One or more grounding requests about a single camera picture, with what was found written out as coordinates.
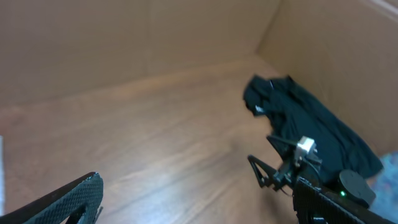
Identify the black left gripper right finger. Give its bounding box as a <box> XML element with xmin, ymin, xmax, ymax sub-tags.
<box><xmin>293</xmin><ymin>177</ymin><xmax>394</xmax><ymax>224</ymax></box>

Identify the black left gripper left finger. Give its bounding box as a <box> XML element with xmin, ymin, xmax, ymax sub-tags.
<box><xmin>1</xmin><ymin>172</ymin><xmax>104</xmax><ymax>224</ymax></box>

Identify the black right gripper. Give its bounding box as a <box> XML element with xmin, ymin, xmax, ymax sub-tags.
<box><xmin>248</xmin><ymin>135</ymin><xmax>322</xmax><ymax>190</ymax></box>

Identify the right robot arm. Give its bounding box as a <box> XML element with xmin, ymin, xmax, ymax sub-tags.
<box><xmin>248</xmin><ymin>135</ymin><xmax>376</xmax><ymax>208</ymax></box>

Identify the black t-shirt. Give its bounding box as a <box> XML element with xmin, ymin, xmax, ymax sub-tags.
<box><xmin>243</xmin><ymin>75</ymin><xmax>383</xmax><ymax>183</ymax></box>

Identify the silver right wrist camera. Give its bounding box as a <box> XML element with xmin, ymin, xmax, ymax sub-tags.
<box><xmin>294</xmin><ymin>136</ymin><xmax>317</xmax><ymax>159</ymax></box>

